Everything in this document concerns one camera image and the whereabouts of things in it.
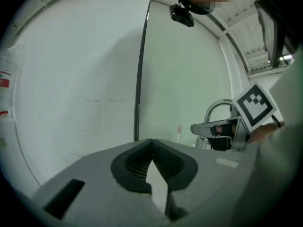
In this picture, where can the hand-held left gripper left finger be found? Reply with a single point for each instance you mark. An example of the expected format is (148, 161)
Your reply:
(99, 193)

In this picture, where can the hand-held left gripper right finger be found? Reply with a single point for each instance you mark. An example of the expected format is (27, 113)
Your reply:
(208, 181)

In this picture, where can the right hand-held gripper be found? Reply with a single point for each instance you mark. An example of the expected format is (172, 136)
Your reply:
(254, 103)

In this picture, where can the person's right hand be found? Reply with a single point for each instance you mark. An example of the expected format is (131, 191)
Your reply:
(262, 132)

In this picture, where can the chrome faucet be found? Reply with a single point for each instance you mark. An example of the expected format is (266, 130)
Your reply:
(208, 112)

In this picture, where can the clear plastic bottle red label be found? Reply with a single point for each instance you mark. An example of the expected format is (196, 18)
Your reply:
(8, 79)

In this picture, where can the black head-mounted camera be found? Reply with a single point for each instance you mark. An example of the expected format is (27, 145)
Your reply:
(181, 14)

